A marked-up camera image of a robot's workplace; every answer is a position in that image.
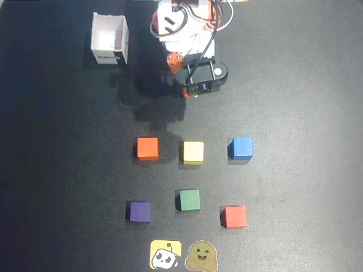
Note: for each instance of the red wooden cube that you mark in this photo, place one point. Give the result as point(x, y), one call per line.
point(234, 216)

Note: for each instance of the dark felt mat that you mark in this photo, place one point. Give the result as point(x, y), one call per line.
point(283, 170)

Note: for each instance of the white open paper box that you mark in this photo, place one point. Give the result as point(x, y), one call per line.
point(109, 42)

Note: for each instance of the yellow robot face sticker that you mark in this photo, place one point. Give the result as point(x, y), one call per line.
point(165, 254)

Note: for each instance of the yellow wooden cube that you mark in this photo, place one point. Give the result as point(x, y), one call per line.
point(193, 152)

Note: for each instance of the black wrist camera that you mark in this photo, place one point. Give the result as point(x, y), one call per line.
point(202, 74)

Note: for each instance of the orange wooden cube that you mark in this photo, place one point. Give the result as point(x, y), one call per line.
point(147, 148)

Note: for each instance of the blue wooden cube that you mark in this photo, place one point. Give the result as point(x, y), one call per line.
point(242, 147)

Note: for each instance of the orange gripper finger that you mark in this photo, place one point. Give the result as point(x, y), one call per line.
point(175, 62)

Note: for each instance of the smiling hugging face sticker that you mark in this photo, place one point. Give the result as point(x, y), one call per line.
point(201, 255)

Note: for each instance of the purple wooden cube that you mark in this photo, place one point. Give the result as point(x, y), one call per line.
point(140, 212)

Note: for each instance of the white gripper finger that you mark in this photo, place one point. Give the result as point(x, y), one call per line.
point(194, 96)

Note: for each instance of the green wooden cube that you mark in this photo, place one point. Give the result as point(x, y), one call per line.
point(190, 200)

